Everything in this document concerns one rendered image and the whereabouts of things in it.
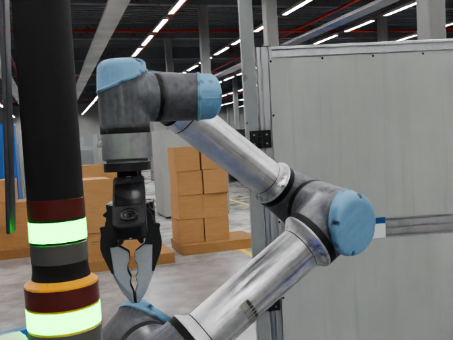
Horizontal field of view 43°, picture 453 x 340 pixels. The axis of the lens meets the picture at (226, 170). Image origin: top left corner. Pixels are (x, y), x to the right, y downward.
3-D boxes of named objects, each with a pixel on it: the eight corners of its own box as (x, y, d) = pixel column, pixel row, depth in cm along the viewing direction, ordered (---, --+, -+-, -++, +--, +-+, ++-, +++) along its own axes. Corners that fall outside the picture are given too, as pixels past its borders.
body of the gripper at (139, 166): (158, 233, 92) (153, 159, 92) (156, 243, 84) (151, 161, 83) (110, 237, 92) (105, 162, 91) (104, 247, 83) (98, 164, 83)
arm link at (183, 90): (196, 71, 99) (135, 70, 94) (226, 72, 89) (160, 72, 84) (195, 116, 100) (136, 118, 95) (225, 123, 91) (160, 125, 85)
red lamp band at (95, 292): (42, 318, 31) (40, 296, 31) (14, 303, 35) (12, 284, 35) (112, 300, 34) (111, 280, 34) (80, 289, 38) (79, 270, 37)
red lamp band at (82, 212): (40, 223, 32) (39, 202, 32) (19, 219, 34) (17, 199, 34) (95, 216, 34) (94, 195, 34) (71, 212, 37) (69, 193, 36)
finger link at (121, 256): (137, 294, 91) (133, 237, 90) (135, 305, 85) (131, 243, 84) (117, 295, 91) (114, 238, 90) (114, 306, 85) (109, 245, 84)
